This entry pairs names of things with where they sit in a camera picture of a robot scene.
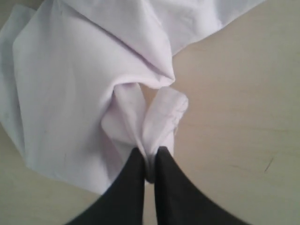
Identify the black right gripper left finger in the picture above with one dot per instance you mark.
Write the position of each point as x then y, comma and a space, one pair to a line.
122, 203

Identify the white t-shirt red logo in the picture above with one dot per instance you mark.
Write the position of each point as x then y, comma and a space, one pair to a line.
83, 82

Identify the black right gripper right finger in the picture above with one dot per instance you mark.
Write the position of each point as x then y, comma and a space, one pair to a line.
179, 202

